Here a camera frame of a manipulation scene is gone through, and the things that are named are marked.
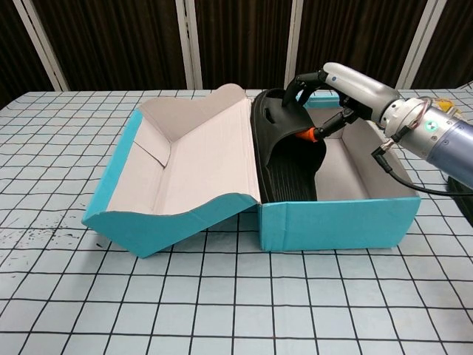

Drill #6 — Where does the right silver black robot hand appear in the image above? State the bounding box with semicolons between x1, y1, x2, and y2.
282;61;402;144

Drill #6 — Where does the black rubber slipper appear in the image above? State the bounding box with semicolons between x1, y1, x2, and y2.
447;175;473;222
250;88;328;203

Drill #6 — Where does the light blue cardboard shoe box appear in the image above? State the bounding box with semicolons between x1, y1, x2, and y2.
81;83;422;259

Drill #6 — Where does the black corrugated partition panel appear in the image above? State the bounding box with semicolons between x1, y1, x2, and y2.
301;0;429;90
0;0;56;110
194;0;296;90
33;0;186;92
408;0;473;89

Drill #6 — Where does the yellow snack packet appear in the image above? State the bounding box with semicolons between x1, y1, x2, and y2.
430;95;463;116

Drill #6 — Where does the white checked tablecloth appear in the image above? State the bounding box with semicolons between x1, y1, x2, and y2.
0;87;473;355

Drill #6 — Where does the black arm cable with plug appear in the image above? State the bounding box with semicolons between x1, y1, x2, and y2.
371;125;473;195

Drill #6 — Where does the white metal partition post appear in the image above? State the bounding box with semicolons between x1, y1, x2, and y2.
174;0;203;90
397;0;438;90
283;0;308;90
13;0;71;92

